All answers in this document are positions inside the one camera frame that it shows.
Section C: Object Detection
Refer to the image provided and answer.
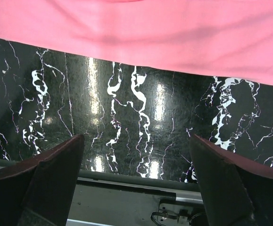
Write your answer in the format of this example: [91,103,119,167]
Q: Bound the pink t-shirt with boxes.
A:
[0,0,273,85]

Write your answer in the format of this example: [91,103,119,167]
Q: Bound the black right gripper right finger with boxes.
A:
[190,134,273,226]

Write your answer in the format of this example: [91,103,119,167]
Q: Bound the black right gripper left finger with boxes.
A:
[0,134,84,226]

